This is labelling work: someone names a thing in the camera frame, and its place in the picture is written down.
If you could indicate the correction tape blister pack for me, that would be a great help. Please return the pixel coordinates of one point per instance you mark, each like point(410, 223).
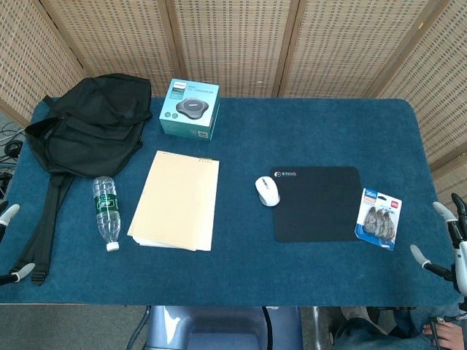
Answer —
point(379, 218)

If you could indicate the white computer mouse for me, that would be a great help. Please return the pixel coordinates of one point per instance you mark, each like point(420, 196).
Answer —
point(267, 191)

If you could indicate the black mouse pad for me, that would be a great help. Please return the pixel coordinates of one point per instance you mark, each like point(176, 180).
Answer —
point(317, 208)

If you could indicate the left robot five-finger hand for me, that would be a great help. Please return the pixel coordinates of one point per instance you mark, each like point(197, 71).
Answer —
point(11, 210)

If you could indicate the black backpack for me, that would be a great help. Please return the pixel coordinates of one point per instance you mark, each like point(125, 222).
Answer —
point(91, 124)

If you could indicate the person leg in jeans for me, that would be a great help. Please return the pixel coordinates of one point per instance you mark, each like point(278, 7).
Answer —
point(368, 328)

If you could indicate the metal table leg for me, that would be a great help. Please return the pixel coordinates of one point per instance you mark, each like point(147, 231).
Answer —
point(316, 328)

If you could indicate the woven folding screen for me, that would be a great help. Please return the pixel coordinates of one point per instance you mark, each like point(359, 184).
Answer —
point(233, 43)

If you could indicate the teal speakerphone box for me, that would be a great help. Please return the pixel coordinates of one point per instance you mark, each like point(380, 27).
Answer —
point(189, 113)

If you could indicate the blue table cloth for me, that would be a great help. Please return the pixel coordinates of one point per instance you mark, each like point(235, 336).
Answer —
point(255, 138)

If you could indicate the beige notepad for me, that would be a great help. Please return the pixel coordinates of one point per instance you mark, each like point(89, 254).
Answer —
point(178, 200)

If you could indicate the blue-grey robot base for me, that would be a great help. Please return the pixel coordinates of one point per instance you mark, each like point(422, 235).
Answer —
point(219, 328)

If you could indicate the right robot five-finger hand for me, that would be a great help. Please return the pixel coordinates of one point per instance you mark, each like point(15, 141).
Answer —
point(460, 251)

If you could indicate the clear plastic water bottle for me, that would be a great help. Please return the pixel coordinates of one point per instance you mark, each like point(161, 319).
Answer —
point(106, 208)

